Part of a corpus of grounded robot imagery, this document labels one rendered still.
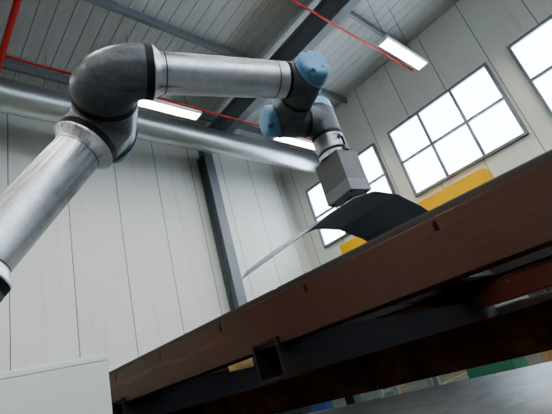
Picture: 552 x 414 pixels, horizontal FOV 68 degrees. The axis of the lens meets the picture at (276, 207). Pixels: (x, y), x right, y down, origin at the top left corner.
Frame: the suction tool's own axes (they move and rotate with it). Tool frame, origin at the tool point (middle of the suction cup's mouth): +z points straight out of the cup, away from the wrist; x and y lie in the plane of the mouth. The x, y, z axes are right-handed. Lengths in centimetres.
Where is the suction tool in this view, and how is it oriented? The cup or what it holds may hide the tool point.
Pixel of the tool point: (356, 217)
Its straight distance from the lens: 92.6
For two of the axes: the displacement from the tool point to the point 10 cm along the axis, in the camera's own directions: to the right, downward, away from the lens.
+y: -4.9, 4.6, 7.4
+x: -8.3, 0.0, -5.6
